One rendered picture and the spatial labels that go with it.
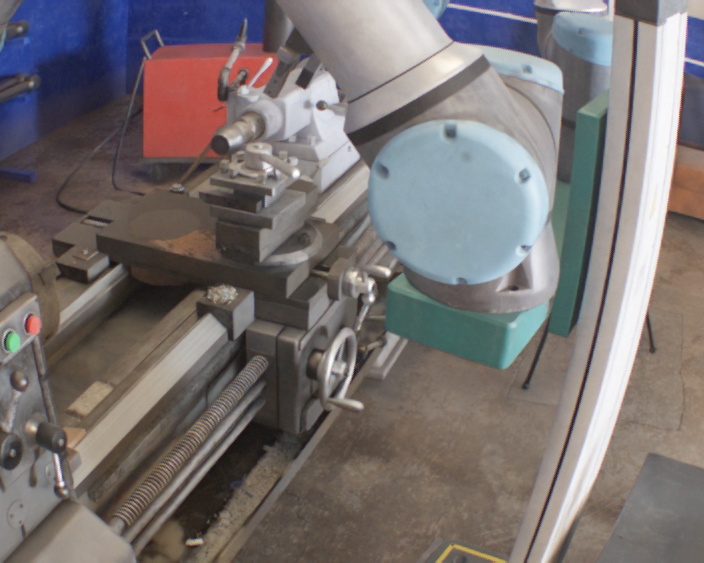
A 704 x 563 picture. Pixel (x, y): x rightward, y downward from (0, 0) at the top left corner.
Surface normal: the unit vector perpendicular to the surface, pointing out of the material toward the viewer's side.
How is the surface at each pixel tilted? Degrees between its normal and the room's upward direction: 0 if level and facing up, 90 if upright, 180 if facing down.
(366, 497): 0
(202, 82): 90
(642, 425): 0
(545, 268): 70
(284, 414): 90
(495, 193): 94
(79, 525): 32
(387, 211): 94
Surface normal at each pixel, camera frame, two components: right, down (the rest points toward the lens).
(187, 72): -0.04, 0.46
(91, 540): 0.52, -0.65
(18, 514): 0.93, 0.20
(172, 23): -0.37, 0.41
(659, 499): 0.04, -0.89
